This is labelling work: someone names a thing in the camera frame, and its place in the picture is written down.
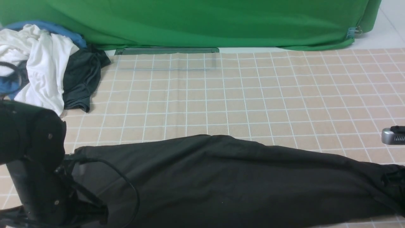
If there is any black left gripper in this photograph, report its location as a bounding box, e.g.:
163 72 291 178
1 159 109 228

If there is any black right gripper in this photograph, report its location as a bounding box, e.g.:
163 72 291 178
381 168 405 216

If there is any dark gray long-sleeve shirt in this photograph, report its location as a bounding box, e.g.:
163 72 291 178
73 135 404 228

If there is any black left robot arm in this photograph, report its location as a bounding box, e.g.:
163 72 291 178
0 100 109 228

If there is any blue shirt in pile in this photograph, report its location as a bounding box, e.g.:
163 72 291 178
1 21 86 98

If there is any dark gray shirt in pile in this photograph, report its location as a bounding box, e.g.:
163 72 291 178
63 45 111 113

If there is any white shirt in pile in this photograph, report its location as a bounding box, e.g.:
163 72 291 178
0 25 79 115

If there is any checkered beige table mat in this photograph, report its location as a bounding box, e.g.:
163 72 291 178
0 47 405 228

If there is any blue binder clip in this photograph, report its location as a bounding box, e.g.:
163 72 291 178
346 26 363 39

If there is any gray metal bar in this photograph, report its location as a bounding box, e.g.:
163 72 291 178
114 47 220 56

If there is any green backdrop cloth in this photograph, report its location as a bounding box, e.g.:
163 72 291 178
1 0 381 51

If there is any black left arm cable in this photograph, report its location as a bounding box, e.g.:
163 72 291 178
0 62 140 228

